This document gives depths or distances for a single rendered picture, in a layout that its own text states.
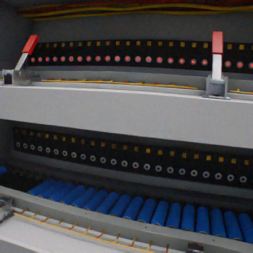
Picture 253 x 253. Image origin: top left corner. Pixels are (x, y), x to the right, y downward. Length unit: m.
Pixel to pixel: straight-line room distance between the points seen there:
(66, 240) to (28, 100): 0.18
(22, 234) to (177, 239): 0.20
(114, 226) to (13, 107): 0.20
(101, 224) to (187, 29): 0.38
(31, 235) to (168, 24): 0.44
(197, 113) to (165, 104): 0.03
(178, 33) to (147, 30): 0.06
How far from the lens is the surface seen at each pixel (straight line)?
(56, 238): 0.32
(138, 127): 0.24
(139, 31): 0.50
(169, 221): 0.33
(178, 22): 0.50
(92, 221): 0.32
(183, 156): 0.39
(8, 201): 0.37
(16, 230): 0.35
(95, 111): 0.26
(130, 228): 0.30
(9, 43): 0.58
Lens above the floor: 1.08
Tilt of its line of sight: 5 degrees up
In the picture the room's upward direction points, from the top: 8 degrees clockwise
